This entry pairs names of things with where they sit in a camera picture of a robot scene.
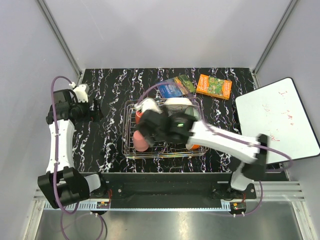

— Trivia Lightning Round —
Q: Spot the green ceramic bowl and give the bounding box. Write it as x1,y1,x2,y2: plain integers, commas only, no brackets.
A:
184,106,201,120

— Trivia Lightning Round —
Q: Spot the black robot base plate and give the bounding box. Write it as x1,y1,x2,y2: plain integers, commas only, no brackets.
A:
102,172,260,211

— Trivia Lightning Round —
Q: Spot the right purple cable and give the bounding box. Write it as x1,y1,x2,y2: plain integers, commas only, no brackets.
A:
136,81,293,217

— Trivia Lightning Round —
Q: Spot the pink cup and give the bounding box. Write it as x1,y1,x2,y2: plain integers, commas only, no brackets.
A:
132,130,149,152

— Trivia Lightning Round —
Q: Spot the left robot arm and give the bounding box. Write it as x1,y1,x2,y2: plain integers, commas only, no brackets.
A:
37,84,108,209

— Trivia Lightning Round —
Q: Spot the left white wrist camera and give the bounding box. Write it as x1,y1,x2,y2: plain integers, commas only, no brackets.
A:
69,82,89,103

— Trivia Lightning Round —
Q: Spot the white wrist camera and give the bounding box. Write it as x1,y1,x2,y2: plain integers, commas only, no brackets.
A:
69,82,89,103
134,97,162,114

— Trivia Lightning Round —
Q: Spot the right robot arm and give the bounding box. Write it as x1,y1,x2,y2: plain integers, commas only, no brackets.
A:
137,106,268,199

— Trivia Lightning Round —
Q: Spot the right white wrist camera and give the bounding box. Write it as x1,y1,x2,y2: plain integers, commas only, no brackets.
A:
134,97,162,114

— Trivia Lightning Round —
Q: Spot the metal wire dish rack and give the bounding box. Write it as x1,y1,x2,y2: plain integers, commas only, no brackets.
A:
122,100,209,159

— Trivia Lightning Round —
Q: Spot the white paper plate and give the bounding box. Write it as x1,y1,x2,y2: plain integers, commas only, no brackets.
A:
163,97,193,111

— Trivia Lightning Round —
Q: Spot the purple cable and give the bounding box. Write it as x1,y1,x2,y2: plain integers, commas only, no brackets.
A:
50,75,108,240
136,81,293,217

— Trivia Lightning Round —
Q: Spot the orange green book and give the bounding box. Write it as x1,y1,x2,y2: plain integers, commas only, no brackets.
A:
196,74,232,100

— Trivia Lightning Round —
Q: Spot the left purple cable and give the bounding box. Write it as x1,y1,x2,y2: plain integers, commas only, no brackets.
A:
50,75,108,240

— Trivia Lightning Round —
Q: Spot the orange bowl white inside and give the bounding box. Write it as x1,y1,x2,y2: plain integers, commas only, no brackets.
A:
185,143,200,151

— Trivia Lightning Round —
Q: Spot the blue landscape book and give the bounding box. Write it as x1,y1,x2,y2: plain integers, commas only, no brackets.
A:
157,74,196,99

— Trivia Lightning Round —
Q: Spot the orange mug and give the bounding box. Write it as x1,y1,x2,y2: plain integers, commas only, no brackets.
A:
135,111,143,124

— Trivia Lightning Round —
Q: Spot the white whiteboard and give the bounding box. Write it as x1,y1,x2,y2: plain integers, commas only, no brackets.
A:
235,77,320,160

